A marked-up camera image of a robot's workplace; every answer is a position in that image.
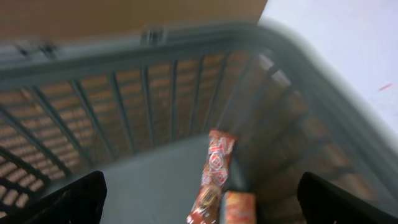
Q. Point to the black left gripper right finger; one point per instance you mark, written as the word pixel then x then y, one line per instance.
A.
pixel 323 202

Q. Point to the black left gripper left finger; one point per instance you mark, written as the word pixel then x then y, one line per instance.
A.
pixel 80 202

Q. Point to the orange small snack box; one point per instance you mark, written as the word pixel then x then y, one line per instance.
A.
pixel 238 208

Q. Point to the red Top snack wrapper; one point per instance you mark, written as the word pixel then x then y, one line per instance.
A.
pixel 215 173

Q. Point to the grey plastic mesh basket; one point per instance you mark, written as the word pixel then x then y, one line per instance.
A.
pixel 139 108

